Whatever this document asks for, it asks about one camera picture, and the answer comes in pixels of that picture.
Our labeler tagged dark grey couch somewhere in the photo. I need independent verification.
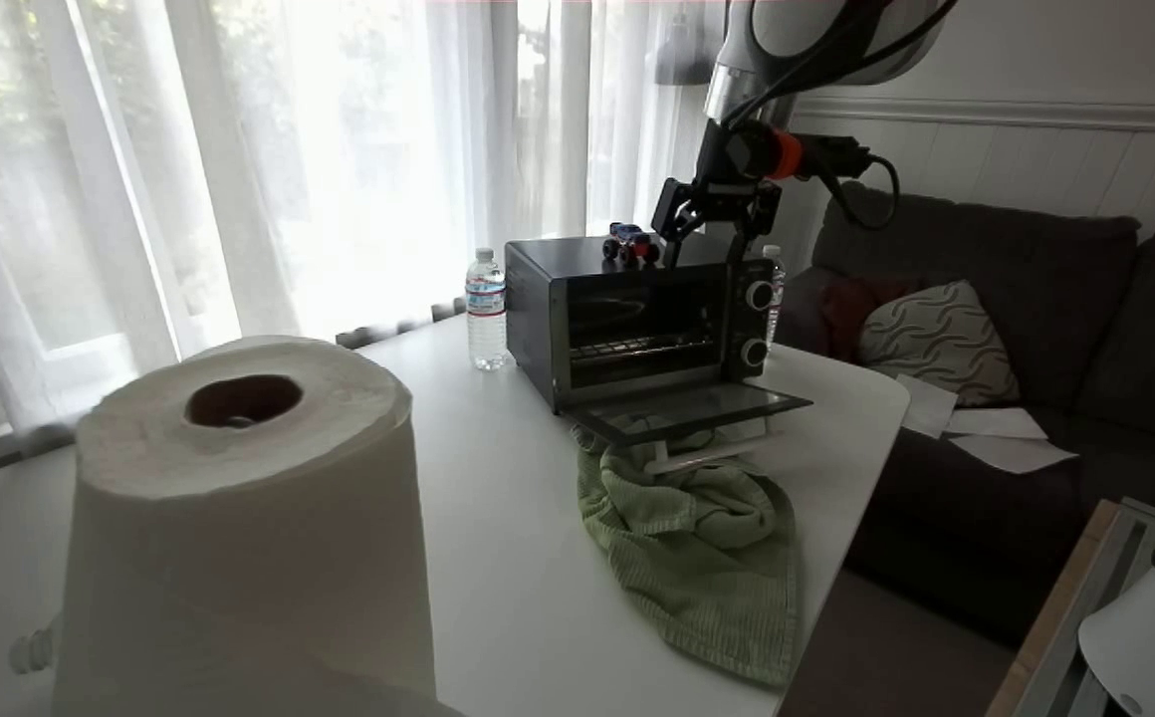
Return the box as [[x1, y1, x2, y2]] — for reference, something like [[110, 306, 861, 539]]
[[771, 184, 1155, 653]]

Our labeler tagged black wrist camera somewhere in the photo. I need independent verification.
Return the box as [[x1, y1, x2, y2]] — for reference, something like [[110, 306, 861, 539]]
[[767, 127, 880, 187]]

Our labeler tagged green cloth towel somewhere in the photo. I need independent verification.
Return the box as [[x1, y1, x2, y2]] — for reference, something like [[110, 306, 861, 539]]
[[575, 431, 808, 693]]

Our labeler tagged white paper towel roll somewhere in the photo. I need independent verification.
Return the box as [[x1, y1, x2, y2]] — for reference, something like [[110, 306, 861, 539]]
[[52, 329, 442, 717]]

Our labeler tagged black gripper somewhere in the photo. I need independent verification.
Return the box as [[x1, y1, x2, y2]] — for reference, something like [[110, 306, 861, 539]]
[[650, 116, 790, 269]]

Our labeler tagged dark red cushion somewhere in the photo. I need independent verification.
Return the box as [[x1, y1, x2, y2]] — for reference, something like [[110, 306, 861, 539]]
[[812, 269, 887, 366]]

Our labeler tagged sheer white curtain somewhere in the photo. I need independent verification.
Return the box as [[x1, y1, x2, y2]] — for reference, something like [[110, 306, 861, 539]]
[[0, 0, 742, 443]]

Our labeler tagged aluminium extrusion frame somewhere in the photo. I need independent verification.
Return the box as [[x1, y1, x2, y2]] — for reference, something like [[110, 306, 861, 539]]
[[1029, 509, 1155, 717]]

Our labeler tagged clear plastic water bottle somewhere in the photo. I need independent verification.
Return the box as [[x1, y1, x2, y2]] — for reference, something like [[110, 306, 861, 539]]
[[463, 243, 515, 373]]

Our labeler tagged white paper sheet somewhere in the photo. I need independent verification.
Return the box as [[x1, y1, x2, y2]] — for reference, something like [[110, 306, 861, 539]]
[[891, 369, 961, 443], [944, 402, 1082, 478]]

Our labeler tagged small red dark object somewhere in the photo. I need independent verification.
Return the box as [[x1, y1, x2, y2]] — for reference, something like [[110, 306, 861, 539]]
[[600, 220, 668, 269]]

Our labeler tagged patterned beige pillow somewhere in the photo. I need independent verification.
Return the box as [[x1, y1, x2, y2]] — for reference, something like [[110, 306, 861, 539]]
[[856, 273, 1022, 410]]

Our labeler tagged glass toaster oven door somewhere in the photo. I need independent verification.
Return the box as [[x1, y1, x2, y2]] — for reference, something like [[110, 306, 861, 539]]
[[559, 377, 816, 478]]

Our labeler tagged black silver toaster oven body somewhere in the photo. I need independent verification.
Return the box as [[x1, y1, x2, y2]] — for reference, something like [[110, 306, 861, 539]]
[[500, 235, 790, 410]]

